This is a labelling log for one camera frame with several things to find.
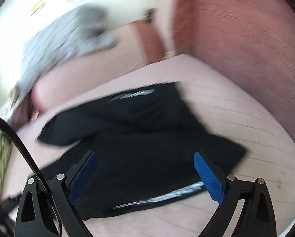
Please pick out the red corduroy cushion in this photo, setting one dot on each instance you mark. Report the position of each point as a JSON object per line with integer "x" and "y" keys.
{"x": 252, "y": 42}

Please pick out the grey quilted blanket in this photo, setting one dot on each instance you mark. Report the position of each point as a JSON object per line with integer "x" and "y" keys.
{"x": 79, "y": 32}

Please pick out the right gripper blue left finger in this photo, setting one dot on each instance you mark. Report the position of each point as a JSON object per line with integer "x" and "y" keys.
{"x": 42, "y": 214}

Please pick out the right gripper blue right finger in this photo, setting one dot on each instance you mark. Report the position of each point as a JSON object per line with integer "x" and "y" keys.
{"x": 257, "y": 215}

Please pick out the pink bolster pillow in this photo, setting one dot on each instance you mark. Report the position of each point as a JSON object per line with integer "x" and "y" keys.
{"x": 138, "y": 45}

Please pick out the black pants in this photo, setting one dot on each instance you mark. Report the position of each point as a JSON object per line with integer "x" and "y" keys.
{"x": 145, "y": 140}

